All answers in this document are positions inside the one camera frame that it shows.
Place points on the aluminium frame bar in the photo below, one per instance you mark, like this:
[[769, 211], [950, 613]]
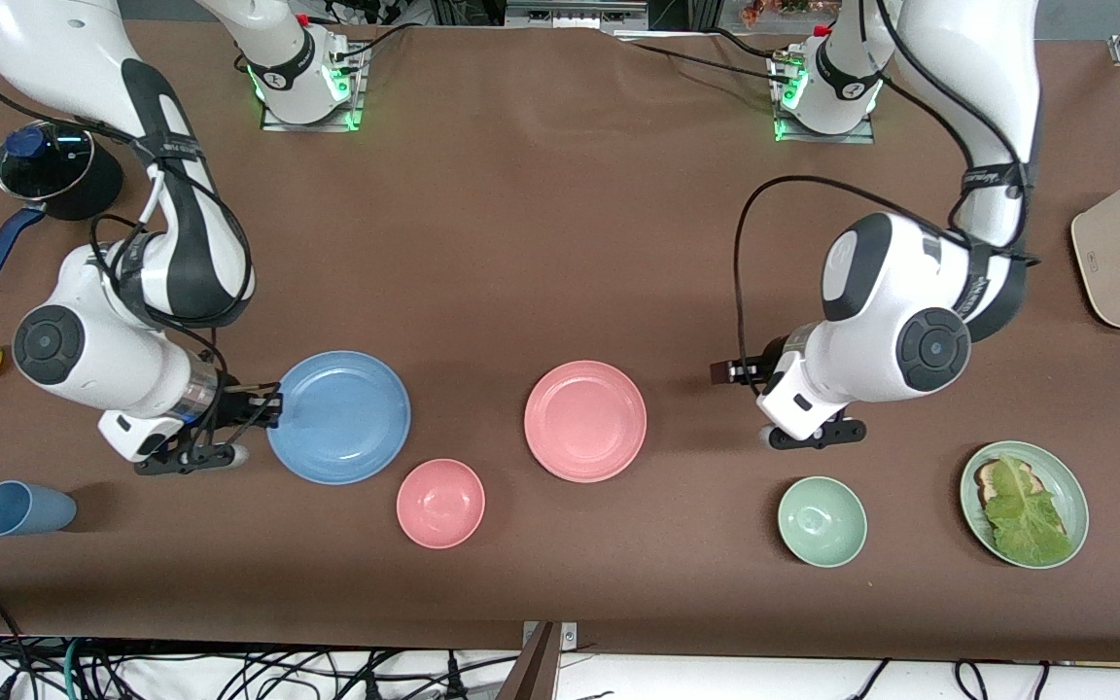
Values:
[[570, 15]]

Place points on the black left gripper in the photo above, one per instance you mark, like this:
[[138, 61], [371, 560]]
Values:
[[771, 363]]

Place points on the toasted bread slice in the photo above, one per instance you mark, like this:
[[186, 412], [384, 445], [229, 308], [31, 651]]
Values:
[[988, 476]]

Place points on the glass lid blue knob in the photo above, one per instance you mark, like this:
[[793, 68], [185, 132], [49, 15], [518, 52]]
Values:
[[50, 165]]

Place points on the green plate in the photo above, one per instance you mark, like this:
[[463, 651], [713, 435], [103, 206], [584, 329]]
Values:
[[1067, 483]]

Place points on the small pink bowl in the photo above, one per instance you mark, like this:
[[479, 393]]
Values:
[[440, 504]]

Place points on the pink plate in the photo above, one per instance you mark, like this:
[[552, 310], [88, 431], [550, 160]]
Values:
[[584, 421]]

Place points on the small green bowl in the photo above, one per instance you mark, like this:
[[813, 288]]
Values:
[[822, 521]]

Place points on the grey table edge bracket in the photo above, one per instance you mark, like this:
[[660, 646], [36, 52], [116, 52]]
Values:
[[541, 671]]

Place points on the green lettuce leaf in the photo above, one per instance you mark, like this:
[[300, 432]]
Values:
[[1027, 520]]

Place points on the blue cup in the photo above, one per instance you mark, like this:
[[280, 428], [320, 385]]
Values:
[[25, 509]]

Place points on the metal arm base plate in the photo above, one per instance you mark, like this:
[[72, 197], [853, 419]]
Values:
[[278, 123], [857, 137]]

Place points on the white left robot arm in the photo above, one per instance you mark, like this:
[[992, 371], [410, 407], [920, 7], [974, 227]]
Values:
[[891, 321]]

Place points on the blue plate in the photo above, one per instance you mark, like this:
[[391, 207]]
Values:
[[341, 418]]

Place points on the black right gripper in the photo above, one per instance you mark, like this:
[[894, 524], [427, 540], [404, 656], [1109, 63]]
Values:
[[234, 402]]

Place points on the orange flower decoration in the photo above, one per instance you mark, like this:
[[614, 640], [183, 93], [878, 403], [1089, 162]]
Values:
[[764, 10]]

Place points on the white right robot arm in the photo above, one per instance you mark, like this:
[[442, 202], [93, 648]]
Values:
[[113, 360]]

